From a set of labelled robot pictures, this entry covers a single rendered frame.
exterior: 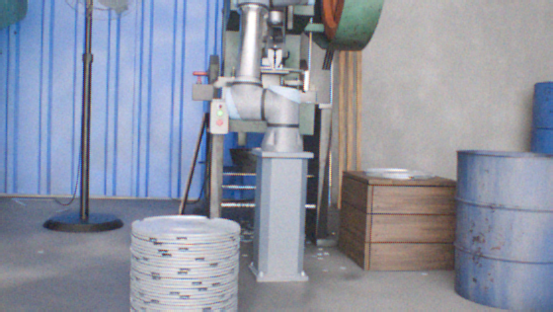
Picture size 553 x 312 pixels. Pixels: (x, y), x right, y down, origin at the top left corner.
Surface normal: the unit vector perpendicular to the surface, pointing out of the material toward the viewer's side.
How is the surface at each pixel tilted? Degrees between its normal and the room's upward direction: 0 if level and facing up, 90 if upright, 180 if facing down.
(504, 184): 92
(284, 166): 90
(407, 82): 90
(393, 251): 90
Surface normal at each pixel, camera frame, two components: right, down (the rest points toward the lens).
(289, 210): 0.22, 0.06
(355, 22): 0.07, 0.80
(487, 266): -0.71, 0.05
